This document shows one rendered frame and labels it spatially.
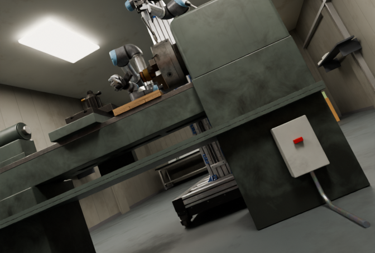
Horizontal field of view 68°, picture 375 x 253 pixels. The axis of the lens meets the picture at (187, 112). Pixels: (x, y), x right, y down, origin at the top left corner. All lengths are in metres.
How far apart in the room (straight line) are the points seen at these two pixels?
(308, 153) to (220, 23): 0.84
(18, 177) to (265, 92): 1.53
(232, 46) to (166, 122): 0.57
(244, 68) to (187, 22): 0.42
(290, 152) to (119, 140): 0.94
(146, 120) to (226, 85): 0.50
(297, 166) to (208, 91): 0.59
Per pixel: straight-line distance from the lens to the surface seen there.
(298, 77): 1.60
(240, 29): 1.65
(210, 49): 1.60
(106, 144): 1.70
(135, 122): 1.65
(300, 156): 1.47
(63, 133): 1.75
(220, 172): 2.54
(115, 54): 2.24
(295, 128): 1.47
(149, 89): 2.07
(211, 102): 1.52
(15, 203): 1.97
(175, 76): 1.70
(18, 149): 2.11
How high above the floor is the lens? 0.43
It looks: 10 degrees up
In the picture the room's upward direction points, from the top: 23 degrees counter-clockwise
